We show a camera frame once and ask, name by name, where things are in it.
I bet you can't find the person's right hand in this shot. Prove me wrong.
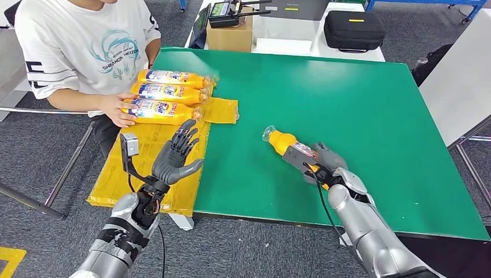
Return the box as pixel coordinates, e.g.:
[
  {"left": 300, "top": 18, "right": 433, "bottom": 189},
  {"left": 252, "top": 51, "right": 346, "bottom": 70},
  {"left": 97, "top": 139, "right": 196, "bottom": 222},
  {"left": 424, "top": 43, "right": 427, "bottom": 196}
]
[{"left": 98, "top": 93, "right": 139, "bottom": 129}]

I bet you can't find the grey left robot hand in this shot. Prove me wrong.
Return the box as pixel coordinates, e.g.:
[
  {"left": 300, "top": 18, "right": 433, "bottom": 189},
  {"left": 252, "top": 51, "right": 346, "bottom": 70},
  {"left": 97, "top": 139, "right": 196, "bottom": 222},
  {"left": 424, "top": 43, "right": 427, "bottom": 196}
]
[{"left": 151, "top": 119, "right": 204, "bottom": 186}]

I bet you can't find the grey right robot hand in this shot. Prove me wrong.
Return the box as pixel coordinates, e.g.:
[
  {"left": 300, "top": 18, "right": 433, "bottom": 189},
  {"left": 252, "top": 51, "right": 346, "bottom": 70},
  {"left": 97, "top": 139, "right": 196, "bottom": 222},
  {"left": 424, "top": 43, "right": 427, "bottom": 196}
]
[{"left": 303, "top": 142, "right": 349, "bottom": 187}]

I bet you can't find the orange detergent bottle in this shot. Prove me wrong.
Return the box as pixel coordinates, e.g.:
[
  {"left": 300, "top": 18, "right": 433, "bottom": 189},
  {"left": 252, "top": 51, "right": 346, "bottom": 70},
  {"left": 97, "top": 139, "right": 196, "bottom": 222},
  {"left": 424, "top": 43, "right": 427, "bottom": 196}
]
[
  {"left": 120, "top": 98, "right": 205, "bottom": 126},
  {"left": 129, "top": 82, "right": 211, "bottom": 106},
  {"left": 262, "top": 125, "right": 335, "bottom": 192},
  {"left": 137, "top": 69, "right": 213, "bottom": 90}
]

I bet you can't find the yellow taped cardboard board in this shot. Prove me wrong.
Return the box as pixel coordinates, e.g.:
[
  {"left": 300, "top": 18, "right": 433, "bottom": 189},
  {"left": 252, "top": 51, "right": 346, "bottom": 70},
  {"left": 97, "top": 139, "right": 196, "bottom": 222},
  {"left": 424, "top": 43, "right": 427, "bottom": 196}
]
[{"left": 86, "top": 75, "right": 240, "bottom": 218}]

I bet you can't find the white table foot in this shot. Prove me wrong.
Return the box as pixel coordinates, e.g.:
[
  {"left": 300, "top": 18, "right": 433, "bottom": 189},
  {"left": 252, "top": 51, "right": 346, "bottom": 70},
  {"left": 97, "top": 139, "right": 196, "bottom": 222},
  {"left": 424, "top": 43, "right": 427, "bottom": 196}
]
[{"left": 168, "top": 213, "right": 195, "bottom": 231}]

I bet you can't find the person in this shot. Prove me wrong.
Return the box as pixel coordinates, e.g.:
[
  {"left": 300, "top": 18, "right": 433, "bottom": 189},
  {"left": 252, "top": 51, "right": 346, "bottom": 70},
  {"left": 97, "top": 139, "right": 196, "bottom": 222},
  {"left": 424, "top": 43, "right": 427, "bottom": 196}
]
[
  {"left": 14, "top": 0, "right": 162, "bottom": 158},
  {"left": 398, "top": 235, "right": 491, "bottom": 278}
]

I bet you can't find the grey folding table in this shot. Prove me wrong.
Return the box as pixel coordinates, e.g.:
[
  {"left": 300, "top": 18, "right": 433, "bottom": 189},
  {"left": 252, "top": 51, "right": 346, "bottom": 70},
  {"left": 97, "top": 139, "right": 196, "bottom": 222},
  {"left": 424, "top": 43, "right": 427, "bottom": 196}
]
[
  {"left": 418, "top": 9, "right": 491, "bottom": 210},
  {"left": 0, "top": 28, "right": 95, "bottom": 221}
]

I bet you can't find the black tablet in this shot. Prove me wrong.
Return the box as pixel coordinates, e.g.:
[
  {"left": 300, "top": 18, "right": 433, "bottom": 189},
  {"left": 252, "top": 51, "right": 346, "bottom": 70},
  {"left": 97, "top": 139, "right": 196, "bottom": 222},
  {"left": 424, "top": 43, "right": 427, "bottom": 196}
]
[{"left": 188, "top": 3, "right": 211, "bottom": 50}]

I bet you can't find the white flat box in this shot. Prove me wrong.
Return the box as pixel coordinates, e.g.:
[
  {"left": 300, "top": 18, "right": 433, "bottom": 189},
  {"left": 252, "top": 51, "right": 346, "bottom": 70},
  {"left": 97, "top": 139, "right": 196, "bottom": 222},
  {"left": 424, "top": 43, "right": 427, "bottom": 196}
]
[{"left": 252, "top": 38, "right": 313, "bottom": 56}]

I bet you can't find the black carrying case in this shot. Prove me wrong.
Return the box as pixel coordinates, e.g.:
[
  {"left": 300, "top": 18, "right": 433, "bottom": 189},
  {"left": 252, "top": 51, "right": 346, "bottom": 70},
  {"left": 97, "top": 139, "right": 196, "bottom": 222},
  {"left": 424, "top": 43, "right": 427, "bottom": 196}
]
[{"left": 324, "top": 10, "right": 386, "bottom": 53}]

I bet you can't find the brown cardboard box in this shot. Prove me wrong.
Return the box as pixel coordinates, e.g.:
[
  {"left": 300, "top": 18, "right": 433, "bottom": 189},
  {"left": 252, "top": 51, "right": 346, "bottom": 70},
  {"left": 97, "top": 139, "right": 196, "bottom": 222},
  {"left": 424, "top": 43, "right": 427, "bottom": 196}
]
[{"left": 206, "top": 6, "right": 254, "bottom": 53}]

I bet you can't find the white table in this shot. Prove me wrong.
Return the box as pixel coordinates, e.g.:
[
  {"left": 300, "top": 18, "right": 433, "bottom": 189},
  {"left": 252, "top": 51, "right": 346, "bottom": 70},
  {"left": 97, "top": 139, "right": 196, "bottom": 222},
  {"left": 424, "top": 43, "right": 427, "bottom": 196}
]
[{"left": 184, "top": 0, "right": 386, "bottom": 63}]

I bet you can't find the black remote controller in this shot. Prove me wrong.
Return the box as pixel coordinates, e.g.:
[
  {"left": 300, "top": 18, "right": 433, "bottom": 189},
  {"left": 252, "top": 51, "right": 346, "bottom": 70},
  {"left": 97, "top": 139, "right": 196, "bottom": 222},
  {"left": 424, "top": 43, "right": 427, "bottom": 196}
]
[{"left": 208, "top": 0, "right": 272, "bottom": 29}]

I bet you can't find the black backpack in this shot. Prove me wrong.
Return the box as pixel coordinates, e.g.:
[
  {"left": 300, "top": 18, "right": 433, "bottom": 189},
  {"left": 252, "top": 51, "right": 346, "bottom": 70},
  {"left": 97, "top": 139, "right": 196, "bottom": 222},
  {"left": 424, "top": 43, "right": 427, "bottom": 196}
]
[{"left": 411, "top": 43, "right": 454, "bottom": 87}]

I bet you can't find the grey case with yellow sticker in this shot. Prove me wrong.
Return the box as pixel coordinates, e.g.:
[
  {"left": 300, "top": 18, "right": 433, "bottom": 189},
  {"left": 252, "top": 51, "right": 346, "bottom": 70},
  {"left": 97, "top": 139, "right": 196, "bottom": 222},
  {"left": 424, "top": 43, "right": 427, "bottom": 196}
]
[{"left": 259, "top": 0, "right": 331, "bottom": 21}]

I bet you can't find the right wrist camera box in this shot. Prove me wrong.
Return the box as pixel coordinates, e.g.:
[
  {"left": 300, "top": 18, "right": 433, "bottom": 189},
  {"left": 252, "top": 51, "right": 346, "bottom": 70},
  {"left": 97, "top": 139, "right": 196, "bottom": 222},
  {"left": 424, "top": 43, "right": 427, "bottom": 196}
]
[{"left": 281, "top": 145, "right": 320, "bottom": 176}]

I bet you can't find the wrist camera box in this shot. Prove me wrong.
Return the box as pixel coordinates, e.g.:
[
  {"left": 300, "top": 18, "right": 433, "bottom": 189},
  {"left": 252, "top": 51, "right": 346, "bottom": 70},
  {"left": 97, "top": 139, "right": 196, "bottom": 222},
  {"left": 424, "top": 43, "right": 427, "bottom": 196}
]
[
  {"left": 281, "top": 145, "right": 320, "bottom": 176},
  {"left": 119, "top": 133, "right": 141, "bottom": 175}
]

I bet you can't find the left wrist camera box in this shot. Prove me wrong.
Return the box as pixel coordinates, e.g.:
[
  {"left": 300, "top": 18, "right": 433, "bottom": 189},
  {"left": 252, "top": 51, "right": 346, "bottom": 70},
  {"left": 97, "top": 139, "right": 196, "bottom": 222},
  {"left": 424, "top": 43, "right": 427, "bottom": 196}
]
[{"left": 119, "top": 133, "right": 141, "bottom": 175}]

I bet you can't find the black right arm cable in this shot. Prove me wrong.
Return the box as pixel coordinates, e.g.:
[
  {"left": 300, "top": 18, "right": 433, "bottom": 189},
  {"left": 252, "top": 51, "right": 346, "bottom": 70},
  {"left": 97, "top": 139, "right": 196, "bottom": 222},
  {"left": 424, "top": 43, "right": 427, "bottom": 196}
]
[{"left": 304, "top": 163, "right": 365, "bottom": 269}]

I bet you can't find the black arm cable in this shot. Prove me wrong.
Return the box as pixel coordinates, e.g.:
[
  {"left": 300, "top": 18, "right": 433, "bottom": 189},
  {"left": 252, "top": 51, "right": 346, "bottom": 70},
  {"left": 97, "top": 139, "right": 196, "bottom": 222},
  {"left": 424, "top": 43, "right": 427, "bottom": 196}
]
[
  {"left": 157, "top": 224, "right": 166, "bottom": 278},
  {"left": 304, "top": 163, "right": 365, "bottom": 269}
]

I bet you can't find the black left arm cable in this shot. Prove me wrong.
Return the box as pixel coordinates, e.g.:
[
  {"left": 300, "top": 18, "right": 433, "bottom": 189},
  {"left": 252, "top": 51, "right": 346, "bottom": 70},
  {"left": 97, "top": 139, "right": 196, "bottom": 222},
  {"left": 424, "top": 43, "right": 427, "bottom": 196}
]
[{"left": 157, "top": 224, "right": 166, "bottom": 278}]

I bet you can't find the blue metal frame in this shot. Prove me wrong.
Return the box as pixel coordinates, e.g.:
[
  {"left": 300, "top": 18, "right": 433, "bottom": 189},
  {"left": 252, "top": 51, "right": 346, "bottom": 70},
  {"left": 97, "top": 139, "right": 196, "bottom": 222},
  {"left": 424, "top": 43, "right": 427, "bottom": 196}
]
[{"left": 364, "top": 0, "right": 491, "bottom": 24}]

